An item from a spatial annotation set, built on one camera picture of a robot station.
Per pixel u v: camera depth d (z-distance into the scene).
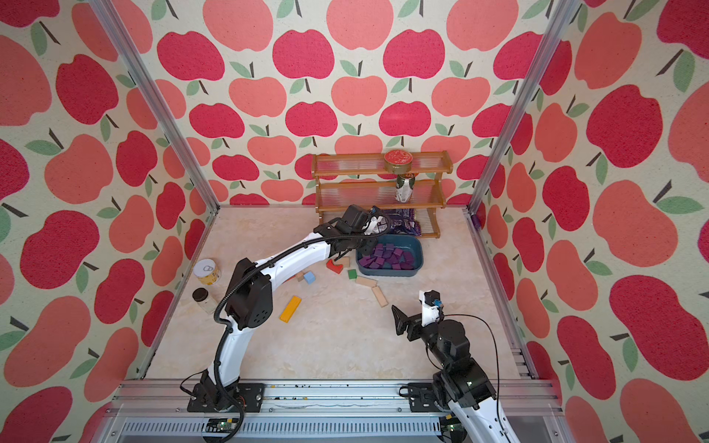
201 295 0.84
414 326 0.68
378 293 0.95
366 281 0.98
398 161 0.90
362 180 1.15
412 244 1.04
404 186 0.96
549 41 0.74
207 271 0.95
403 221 1.05
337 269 1.01
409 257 1.04
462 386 0.57
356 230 0.75
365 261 0.98
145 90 0.84
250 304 0.55
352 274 1.00
